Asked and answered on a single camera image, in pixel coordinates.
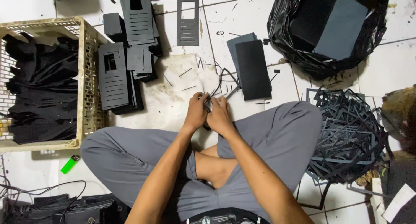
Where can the person's left hand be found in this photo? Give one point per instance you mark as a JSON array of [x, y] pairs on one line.
[[195, 112]]

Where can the person's right hand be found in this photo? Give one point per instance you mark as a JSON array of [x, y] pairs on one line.
[[221, 118]]

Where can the person's left fingers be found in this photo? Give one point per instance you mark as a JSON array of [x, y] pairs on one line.
[[202, 96]]

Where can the person's right fingers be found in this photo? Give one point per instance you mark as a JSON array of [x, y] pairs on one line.
[[221, 100]]

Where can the black foam strip piece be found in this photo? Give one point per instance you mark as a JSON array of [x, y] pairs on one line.
[[233, 92]]

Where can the stack of plain black sheets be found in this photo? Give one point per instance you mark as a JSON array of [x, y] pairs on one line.
[[253, 71]]

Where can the single slotted black sheet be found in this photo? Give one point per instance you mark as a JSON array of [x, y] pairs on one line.
[[188, 32]]

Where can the person's bare foot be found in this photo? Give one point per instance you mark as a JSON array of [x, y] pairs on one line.
[[214, 167]]

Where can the stack of small black squares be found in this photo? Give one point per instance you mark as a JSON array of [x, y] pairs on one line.
[[112, 24], [140, 61]]

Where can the stack of slotted black sheets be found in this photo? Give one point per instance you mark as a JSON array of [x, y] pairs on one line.
[[138, 18], [113, 78]]

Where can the person's grey trousers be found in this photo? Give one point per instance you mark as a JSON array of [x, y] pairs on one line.
[[130, 152]]

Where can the black plastic garbage bag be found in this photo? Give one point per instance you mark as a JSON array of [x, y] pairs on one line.
[[282, 32]]

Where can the beige plastic crate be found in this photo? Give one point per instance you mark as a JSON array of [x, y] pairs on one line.
[[86, 87]]

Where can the person's black waist belt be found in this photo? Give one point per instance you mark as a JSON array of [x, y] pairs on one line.
[[227, 217]]

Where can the grey foam sheets bundle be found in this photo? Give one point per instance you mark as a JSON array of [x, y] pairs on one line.
[[341, 29]]

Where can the green lighter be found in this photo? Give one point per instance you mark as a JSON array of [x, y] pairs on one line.
[[69, 165]]

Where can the heap of black foam pieces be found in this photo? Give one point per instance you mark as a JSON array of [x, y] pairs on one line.
[[42, 94]]

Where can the pile of black foam parts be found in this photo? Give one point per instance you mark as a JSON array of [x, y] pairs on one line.
[[65, 207]]

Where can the brown stained lump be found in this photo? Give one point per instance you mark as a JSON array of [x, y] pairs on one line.
[[399, 113]]

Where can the white paper slip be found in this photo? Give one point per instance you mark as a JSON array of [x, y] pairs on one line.
[[399, 203]]

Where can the heap of black frame scraps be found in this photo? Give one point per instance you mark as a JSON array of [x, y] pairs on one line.
[[347, 136]]

